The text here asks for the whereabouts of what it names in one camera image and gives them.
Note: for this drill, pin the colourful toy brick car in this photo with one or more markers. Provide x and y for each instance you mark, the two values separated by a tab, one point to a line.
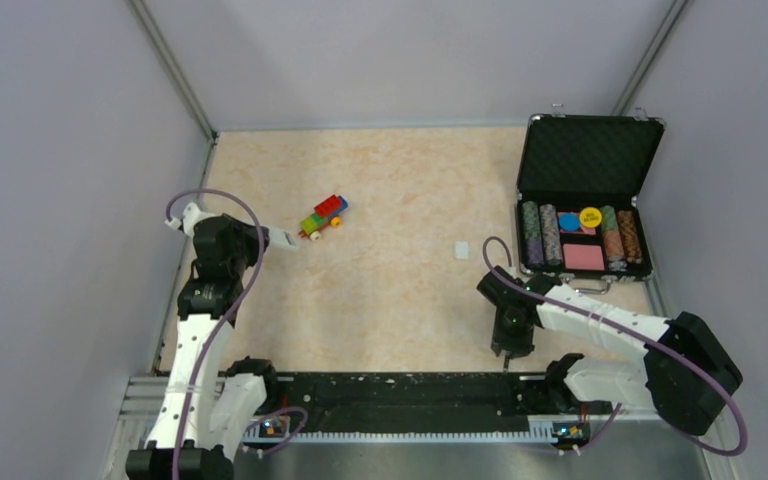
327	214

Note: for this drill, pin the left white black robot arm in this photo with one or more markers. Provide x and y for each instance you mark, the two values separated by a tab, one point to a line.
200	424

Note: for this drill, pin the black poker chip case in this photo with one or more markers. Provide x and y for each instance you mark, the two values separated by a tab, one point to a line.
570	162

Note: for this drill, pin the blue round chip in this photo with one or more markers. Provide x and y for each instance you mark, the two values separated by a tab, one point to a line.
569	222

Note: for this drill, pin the yellow dealer button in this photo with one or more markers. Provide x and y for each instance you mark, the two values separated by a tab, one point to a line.
590	217

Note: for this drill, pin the white battery cover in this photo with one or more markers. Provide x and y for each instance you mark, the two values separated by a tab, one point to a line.
461	250

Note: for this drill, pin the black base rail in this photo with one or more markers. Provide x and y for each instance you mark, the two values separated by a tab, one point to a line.
424	403

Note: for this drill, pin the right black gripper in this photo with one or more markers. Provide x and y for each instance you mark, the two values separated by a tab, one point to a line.
520	346

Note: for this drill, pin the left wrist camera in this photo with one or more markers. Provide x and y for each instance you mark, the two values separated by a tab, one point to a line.
192	214

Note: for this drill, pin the white remote control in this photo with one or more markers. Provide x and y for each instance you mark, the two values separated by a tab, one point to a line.
283	239

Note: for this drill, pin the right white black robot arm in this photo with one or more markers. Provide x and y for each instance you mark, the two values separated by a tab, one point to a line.
674	366

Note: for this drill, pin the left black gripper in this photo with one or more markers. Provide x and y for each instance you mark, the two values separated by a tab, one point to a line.
250	232

